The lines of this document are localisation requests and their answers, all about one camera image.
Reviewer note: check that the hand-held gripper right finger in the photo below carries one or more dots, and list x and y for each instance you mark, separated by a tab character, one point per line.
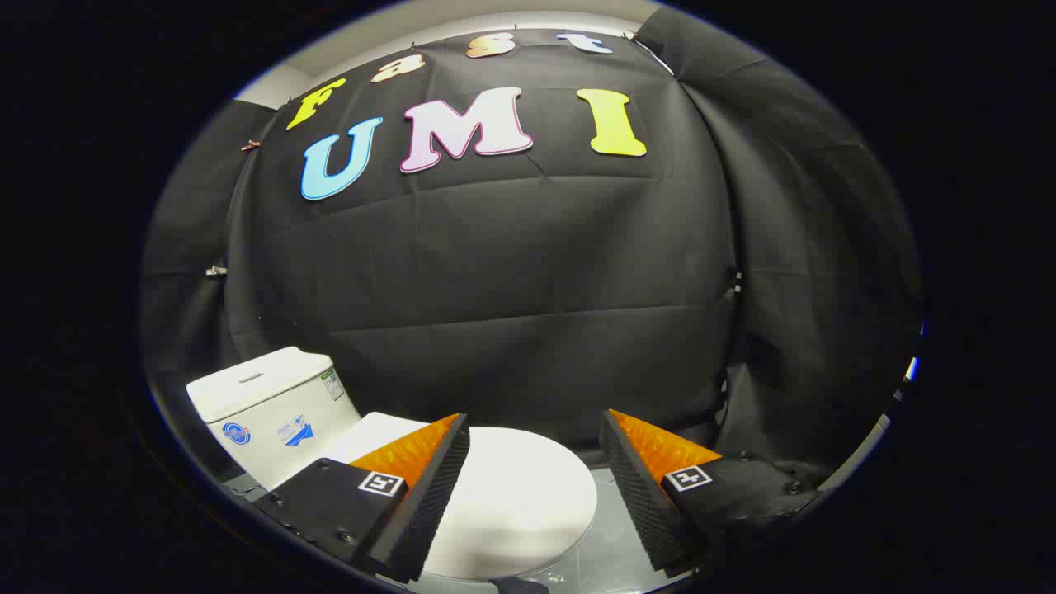
639	503

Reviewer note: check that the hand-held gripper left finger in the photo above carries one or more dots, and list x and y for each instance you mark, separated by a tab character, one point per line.
429	503

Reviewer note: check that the white toilet lid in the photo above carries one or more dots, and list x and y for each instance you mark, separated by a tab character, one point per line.
520	503

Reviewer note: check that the black round lid knob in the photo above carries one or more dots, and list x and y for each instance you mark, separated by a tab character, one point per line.
521	586

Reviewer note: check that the white toilet tank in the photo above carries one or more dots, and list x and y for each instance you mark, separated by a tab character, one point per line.
264	396

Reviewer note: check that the black backdrop cloth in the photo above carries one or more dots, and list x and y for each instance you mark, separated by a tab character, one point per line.
511	272

